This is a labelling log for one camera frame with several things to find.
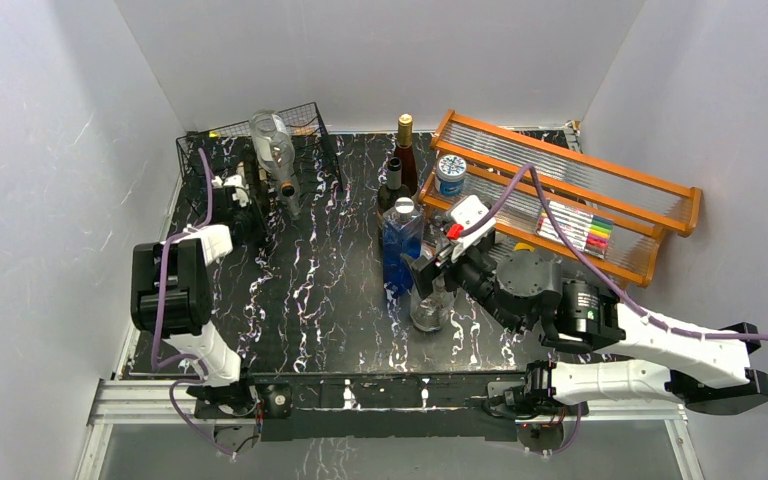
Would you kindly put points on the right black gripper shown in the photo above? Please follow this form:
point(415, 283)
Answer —
point(423, 272)

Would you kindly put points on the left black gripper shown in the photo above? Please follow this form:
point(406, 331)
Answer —
point(261, 225)

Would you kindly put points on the dark green labelled wine bottle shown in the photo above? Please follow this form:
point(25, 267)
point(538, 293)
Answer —
point(255, 187)

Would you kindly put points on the clear bottle blue label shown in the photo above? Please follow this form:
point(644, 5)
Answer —
point(430, 314)

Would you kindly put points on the slim clear glass bottle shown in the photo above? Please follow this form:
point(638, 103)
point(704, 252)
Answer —
point(289, 194)

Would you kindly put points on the green bottle silver cap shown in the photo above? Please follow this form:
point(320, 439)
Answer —
point(391, 189)

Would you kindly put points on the dark red wine bottle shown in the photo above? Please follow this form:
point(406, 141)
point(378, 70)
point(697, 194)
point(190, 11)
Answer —
point(404, 151)

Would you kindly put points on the clear bottle black gold cap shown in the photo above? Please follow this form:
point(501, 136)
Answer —
point(434, 239)

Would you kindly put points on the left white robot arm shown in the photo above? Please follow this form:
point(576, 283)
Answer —
point(172, 299)

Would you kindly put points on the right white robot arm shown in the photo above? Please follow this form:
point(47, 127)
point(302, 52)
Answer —
point(643, 355)

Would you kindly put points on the clear bottle copper neck band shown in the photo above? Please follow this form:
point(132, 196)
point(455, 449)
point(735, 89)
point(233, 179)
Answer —
point(273, 145)

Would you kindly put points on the orange wooden shelf rack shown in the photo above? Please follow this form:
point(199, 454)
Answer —
point(644, 208)

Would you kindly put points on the yellow small block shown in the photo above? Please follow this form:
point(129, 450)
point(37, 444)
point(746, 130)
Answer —
point(521, 246)

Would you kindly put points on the blue white lidded jar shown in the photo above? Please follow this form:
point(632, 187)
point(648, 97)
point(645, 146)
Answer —
point(450, 174)

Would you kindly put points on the coloured marker pen set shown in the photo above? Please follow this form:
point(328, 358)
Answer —
point(587, 232)

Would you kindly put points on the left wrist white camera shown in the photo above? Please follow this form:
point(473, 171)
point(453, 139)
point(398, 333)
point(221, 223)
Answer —
point(230, 192)

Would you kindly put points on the wrist white camera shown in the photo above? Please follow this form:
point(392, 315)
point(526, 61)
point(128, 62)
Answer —
point(471, 221)
point(230, 192)

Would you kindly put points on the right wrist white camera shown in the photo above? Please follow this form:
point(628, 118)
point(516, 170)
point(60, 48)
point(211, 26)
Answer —
point(471, 221)

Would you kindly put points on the black wire wine rack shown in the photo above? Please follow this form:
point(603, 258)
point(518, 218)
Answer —
point(231, 151)

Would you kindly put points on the aluminium base frame rail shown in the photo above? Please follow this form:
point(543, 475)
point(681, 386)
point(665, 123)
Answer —
point(352, 405)

